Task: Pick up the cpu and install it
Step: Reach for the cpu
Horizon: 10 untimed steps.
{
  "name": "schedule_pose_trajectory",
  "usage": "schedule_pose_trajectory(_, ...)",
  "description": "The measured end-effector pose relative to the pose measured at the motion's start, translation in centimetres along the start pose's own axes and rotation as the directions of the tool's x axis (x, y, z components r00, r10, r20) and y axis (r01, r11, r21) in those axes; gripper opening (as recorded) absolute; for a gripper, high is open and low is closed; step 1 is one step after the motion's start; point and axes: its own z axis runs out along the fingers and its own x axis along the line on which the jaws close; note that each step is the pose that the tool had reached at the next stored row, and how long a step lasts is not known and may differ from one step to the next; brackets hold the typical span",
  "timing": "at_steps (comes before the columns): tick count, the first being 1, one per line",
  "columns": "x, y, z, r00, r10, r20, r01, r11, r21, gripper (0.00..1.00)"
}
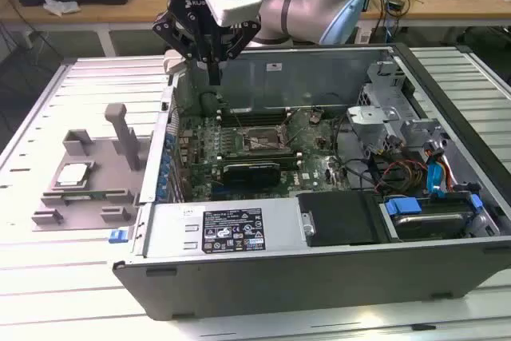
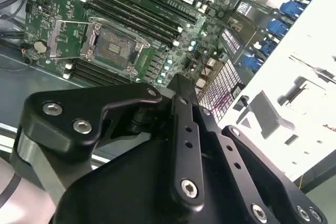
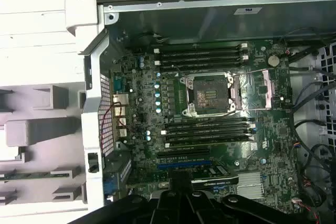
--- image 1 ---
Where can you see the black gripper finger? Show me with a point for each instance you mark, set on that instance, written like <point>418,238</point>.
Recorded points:
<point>243,39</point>
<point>171,31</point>

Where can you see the silver CPU chip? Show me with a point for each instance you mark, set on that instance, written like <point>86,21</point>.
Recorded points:
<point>72,175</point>

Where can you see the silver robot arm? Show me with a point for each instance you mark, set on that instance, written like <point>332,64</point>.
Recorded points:
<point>303,9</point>

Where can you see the CPU socket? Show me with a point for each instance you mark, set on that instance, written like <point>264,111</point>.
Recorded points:
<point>261,139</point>

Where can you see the pale grey case latch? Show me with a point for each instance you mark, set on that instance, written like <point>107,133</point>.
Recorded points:
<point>173,63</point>

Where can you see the wooden desk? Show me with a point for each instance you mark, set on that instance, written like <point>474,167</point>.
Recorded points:
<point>120,9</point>

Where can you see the black RAM slot bank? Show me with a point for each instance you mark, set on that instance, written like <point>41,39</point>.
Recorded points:
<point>259,157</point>
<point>259,117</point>

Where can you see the motherboard coin cell battery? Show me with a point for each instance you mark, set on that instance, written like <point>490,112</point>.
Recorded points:
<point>315,117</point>

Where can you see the crumpled white plastic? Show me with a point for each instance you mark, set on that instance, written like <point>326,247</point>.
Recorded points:
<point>60,6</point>

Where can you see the green motherboard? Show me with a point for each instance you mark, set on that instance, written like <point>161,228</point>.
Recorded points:
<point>307,137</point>

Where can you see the black graphics card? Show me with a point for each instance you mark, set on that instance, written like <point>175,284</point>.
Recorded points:
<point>251,175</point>

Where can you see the grey parts rack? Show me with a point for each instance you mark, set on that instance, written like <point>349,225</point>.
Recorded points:
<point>100,157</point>

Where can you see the metal drive cage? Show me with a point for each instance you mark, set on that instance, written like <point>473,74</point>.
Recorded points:
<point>371,115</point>

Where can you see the green RAM stick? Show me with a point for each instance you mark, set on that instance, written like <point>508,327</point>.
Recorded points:
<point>84,196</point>

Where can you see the silver power supply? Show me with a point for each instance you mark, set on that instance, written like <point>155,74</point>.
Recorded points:
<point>171,229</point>

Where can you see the black drive bay cover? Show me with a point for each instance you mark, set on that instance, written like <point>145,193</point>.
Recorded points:
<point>339,217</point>

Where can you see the blue case clip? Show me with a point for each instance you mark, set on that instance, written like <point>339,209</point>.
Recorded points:
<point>118,236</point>

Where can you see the open grey PC case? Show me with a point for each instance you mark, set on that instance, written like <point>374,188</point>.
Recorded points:
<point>279,277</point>

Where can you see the hard disk in blue carrier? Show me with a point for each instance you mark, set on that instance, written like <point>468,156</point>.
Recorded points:
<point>427,225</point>

